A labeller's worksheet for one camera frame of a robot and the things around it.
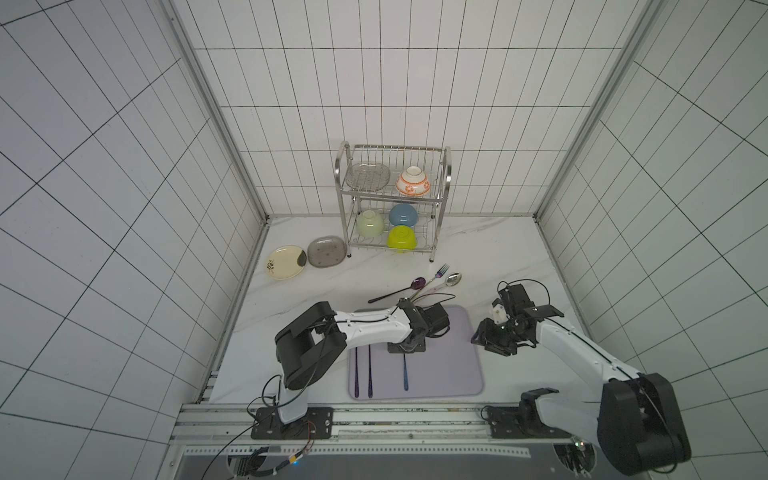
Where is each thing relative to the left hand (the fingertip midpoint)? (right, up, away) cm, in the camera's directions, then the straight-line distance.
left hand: (399, 349), depth 85 cm
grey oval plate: (-26, +27, +22) cm, 44 cm away
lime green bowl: (+2, +32, +18) cm, 37 cm away
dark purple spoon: (+7, +17, +13) cm, 22 cm away
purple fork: (-12, -7, -5) cm, 15 cm away
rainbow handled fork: (+14, +19, +16) cm, 29 cm away
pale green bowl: (-10, +37, +22) cm, 44 cm away
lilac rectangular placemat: (+14, -4, -3) cm, 15 cm away
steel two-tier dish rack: (-2, +45, +5) cm, 45 cm away
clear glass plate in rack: (-10, +53, +10) cm, 54 cm away
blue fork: (+2, -7, -5) cm, 9 cm away
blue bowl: (+3, +42, +28) cm, 50 cm away
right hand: (+20, +2, 0) cm, 20 cm away
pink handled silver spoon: (+18, +18, +14) cm, 29 cm away
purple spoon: (-8, -8, -6) cm, 13 cm away
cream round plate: (-40, +24, +20) cm, 51 cm away
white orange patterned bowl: (+4, +49, +2) cm, 49 cm away
